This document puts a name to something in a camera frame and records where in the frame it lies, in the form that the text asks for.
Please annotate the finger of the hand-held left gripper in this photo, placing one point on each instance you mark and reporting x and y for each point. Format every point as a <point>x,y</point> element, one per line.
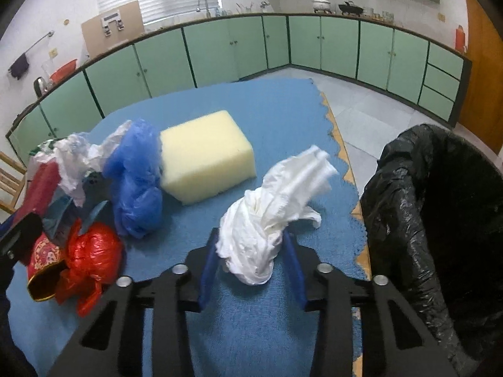
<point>94,182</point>
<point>96,216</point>

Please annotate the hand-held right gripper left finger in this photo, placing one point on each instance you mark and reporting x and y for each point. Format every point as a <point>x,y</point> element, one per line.
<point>208,275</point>

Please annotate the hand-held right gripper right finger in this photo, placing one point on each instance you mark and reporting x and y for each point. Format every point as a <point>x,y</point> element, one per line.
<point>295,273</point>

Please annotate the white plastic bag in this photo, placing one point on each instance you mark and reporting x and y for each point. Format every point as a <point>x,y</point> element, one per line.
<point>70,165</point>

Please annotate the red plastic bag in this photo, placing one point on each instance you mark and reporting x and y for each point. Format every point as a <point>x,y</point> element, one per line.
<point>92,251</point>

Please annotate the blue plastic bag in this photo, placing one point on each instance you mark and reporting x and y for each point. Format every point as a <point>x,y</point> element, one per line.
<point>133,180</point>

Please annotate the white cloth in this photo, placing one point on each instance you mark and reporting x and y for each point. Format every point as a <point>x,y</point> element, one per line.
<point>251,227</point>

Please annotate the yellow foam sponge block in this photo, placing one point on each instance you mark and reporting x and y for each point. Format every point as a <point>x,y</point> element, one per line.
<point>204,153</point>

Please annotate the black lined trash bin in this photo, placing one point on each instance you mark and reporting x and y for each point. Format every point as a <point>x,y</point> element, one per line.
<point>432,204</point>

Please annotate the wooden chair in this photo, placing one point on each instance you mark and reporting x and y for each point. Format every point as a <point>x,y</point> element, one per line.
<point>10,188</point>

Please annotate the steel electric kettle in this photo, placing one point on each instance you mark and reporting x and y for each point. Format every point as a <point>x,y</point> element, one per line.
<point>40,86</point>

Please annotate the red plastic basin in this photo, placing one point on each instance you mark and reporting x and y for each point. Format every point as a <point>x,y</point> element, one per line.
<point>65,71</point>

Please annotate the dark hanging towel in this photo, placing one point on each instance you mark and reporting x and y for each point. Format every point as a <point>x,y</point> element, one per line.
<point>19,67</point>

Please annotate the brown cardboard sheet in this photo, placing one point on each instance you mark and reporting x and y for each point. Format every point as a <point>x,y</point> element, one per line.
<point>114,35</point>

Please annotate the blue foam mat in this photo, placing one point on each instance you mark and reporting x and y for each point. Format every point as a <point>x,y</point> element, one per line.
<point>275,125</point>

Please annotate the green base cabinet run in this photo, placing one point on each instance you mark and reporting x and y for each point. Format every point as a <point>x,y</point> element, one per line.
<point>220,51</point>

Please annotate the metal sink faucet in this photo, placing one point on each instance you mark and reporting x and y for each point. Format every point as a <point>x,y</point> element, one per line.
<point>205,4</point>

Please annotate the white cooking pot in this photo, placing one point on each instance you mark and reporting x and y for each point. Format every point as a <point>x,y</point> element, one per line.
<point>322,4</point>

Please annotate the orange wooden door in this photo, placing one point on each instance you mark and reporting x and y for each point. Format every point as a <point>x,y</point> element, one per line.
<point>483,78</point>

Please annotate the black wok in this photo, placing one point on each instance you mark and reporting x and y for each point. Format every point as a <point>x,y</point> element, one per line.
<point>349,8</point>

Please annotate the cluster of glass jars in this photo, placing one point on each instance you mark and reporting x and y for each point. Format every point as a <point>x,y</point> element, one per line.
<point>377,13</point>

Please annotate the red thermos flask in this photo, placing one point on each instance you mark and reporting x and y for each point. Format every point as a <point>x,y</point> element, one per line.
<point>461,39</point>

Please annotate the metal towel rail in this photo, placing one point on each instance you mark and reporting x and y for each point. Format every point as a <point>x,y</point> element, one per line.
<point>35,45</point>

